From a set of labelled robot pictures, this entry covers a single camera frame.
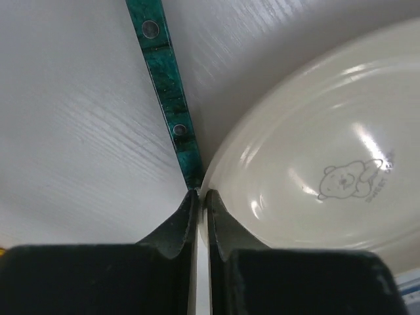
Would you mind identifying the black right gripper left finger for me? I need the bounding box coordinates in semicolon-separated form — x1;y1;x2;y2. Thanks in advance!
1;190;199;314

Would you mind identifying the aluminium rail frame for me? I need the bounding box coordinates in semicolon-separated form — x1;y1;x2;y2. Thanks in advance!
396;268;420;315

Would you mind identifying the white bowl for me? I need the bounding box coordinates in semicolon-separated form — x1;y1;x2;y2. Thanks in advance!
201;19;419;275

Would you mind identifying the green handled spoon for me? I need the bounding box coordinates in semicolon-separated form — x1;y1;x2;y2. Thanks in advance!
126;0;204;189

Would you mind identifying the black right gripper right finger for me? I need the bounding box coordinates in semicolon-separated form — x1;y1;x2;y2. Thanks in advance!
205;190;407;314

